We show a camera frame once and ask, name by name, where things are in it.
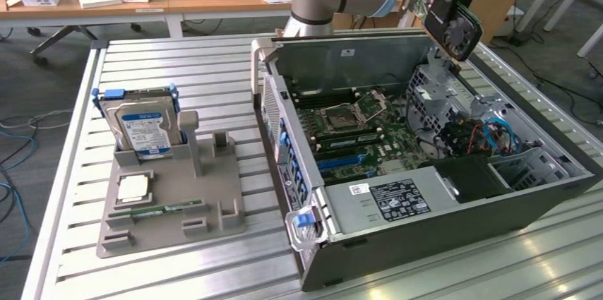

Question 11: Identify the black graphics card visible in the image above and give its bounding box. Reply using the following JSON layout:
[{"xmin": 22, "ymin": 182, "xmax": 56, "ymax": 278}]
[{"xmin": 398, "ymin": 0, "xmax": 485, "ymax": 63}]

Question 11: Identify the wooden cabinet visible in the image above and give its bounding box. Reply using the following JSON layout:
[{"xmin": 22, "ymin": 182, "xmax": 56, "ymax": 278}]
[{"xmin": 397, "ymin": 0, "xmax": 540, "ymax": 43}]

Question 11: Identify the metal socket cover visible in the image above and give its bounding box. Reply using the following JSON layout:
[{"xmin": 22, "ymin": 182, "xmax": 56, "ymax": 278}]
[{"xmin": 352, "ymin": 88, "xmax": 392, "ymax": 117}]

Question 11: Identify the CPU socket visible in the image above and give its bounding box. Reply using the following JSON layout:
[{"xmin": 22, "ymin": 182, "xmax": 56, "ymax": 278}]
[{"xmin": 318, "ymin": 104, "xmax": 366, "ymax": 132}]

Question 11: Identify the green motherboard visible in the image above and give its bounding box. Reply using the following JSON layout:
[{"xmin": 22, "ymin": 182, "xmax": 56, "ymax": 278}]
[{"xmin": 281, "ymin": 73, "xmax": 441, "ymax": 188}]

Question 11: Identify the green RAM stick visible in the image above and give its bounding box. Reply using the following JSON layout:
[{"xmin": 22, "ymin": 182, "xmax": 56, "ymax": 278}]
[
  {"xmin": 317, "ymin": 133, "xmax": 382, "ymax": 149},
  {"xmin": 106, "ymin": 199, "xmax": 204, "ymax": 219}
]

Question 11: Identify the silver disk bay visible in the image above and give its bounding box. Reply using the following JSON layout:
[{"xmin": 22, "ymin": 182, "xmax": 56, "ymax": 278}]
[{"xmin": 484, "ymin": 146, "xmax": 573, "ymax": 193}]

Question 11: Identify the blue expansion slot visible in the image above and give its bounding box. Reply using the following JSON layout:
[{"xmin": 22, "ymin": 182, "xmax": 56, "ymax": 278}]
[{"xmin": 316, "ymin": 151, "xmax": 373, "ymax": 172}]

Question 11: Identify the grey power supply unit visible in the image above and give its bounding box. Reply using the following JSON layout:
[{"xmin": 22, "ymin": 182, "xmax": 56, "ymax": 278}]
[{"xmin": 324, "ymin": 167, "xmax": 460, "ymax": 236}]

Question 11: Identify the black open PC case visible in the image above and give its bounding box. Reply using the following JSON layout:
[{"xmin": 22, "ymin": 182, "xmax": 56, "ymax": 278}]
[{"xmin": 250, "ymin": 30, "xmax": 599, "ymax": 292}]

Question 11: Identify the blue case latch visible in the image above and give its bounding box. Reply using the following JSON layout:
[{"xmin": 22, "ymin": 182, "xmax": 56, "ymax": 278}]
[{"xmin": 290, "ymin": 208, "xmax": 317, "ymax": 229}]

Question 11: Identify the black wheeled chair base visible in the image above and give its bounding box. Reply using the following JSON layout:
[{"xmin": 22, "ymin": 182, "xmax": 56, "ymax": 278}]
[{"xmin": 28, "ymin": 24, "xmax": 100, "ymax": 66}]

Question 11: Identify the grey plastic parts rack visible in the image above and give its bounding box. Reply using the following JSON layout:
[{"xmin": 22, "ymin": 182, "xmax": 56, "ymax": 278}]
[{"xmin": 93, "ymin": 109, "xmax": 248, "ymax": 260}]

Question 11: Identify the silver CPU chip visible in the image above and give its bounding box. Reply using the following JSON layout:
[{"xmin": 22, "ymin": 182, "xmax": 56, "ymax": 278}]
[{"xmin": 114, "ymin": 175, "xmax": 152, "ymax": 205}]

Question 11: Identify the white table frame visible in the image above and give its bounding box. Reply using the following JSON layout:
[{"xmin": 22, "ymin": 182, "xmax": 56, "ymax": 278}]
[{"xmin": 515, "ymin": 0, "xmax": 603, "ymax": 58}]

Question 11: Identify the blue wire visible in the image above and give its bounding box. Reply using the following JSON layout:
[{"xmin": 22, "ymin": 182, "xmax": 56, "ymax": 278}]
[{"xmin": 479, "ymin": 116, "xmax": 521, "ymax": 157}]

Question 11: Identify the black wire bundle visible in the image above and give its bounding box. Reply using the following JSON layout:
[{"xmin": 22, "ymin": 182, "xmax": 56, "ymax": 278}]
[{"xmin": 432, "ymin": 118, "xmax": 476, "ymax": 158}]

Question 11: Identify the red wire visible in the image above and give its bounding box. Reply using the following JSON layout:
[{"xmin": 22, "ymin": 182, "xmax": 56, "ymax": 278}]
[{"xmin": 462, "ymin": 121, "xmax": 489, "ymax": 155}]

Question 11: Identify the hard disk with blue bracket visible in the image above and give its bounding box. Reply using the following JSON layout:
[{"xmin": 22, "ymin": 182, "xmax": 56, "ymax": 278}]
[{"xmin": 88, "ymin": 83, "xmax": 188, "ymax": 160}]

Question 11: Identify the grey floor cable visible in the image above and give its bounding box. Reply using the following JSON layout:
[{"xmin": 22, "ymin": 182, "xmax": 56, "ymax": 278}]
[{"xmin": 0, "ymin": 109, "xmax": 72, "ymax": 131}]

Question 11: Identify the blue floor cable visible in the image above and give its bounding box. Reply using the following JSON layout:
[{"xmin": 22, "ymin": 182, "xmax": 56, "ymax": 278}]
[{"xmin": 0, "ymin": 130, "xmax": 37, "ymax": 262}]

